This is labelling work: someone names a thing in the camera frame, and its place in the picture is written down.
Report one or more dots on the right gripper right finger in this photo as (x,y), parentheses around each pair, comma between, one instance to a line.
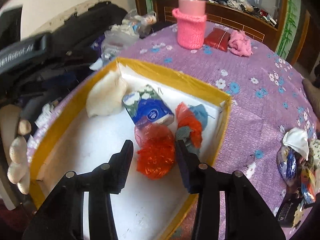
(247,214)

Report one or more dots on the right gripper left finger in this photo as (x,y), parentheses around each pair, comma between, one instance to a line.
(61,214)

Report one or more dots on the orange blue scrunchie bundle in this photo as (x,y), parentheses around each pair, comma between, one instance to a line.
(191,122)

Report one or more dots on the orange tinsel ball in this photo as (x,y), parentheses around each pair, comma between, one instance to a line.
(156,156)

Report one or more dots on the blue tissue pack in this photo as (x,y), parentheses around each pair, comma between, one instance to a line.
(145,106)

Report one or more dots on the left white gloved hand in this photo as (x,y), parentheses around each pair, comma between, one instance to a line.
(13,132)

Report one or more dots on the black sofa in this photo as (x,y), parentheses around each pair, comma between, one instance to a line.
(69,58)

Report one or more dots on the cream white cloth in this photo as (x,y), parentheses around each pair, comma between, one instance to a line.
(105,98)

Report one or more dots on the purple floral tablecloth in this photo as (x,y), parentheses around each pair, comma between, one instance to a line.
(251,102)

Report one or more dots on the clear plastic bag pile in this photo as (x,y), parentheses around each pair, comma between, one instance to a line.
(121,36)

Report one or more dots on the brown knit hat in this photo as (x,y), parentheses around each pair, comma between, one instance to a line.
(313,95)

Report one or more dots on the pink fluffy cloth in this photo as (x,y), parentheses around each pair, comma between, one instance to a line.
(239,44)

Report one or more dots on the dark red pouch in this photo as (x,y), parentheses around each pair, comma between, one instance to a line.
(218,39)

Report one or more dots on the pink knit-sleeved bottle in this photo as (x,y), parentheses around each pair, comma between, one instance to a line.
(191,23)

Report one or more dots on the wooden sideboard with clutter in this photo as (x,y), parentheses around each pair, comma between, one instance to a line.
(257,29)

